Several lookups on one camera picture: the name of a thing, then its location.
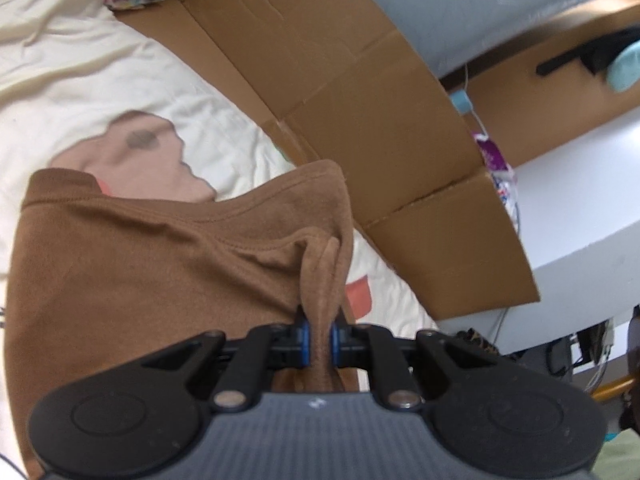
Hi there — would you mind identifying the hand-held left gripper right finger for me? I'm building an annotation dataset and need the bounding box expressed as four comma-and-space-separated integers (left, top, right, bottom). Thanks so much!
329, 307, 503, 413

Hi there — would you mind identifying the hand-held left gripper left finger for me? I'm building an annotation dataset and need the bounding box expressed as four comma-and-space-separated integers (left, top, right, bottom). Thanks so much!
142, 305, 312, 413

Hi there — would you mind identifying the brown t-shirt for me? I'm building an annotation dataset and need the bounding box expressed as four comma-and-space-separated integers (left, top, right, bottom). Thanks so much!
4, 159, 361, 480

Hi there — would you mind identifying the leopard print cloth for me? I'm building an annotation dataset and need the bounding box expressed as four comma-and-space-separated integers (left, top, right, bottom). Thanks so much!
447, 329, 498, 358

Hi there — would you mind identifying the flattened cardboard sheet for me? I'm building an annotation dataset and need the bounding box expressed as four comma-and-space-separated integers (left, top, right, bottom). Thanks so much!
112, 0, 542, 322

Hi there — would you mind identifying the purple white package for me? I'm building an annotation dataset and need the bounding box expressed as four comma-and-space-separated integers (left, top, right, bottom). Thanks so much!
471, 131, 518, 221

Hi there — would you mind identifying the blue cap detergent bottle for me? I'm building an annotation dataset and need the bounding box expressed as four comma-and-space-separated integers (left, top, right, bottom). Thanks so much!
449, 89, 475, 115

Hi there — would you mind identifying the green cloth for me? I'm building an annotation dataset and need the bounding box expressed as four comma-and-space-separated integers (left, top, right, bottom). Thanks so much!
592, 432, 640, 480

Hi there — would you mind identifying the brown cardboard box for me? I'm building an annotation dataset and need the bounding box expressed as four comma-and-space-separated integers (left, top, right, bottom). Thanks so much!
440, 0, 640, 168

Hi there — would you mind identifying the grey wrapped mattress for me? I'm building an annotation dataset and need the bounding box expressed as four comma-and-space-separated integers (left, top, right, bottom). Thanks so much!
332, 0, 631, 78

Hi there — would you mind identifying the bear print bedsheet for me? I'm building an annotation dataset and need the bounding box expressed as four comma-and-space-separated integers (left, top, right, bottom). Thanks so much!
0, 0, 441, 346

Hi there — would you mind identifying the black strap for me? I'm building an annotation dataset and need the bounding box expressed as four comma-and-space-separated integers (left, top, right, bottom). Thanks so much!
536, 27, 640, 78

